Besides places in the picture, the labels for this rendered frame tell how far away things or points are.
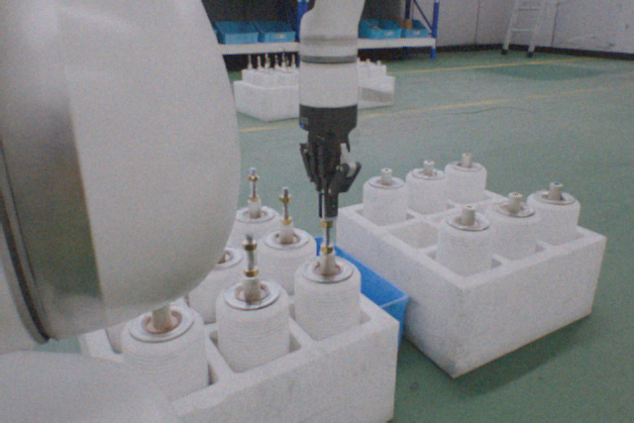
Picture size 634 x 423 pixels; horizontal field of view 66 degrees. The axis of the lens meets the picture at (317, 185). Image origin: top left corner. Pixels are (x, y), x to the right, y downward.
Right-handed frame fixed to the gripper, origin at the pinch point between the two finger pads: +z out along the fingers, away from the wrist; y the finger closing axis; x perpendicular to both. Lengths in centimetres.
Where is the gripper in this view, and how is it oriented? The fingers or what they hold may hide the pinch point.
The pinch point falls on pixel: (327, 205)
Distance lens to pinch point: 67.5
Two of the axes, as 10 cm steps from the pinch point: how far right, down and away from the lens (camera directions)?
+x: 8.8, -1.6, 4.5
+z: 0.0, 9.4, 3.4
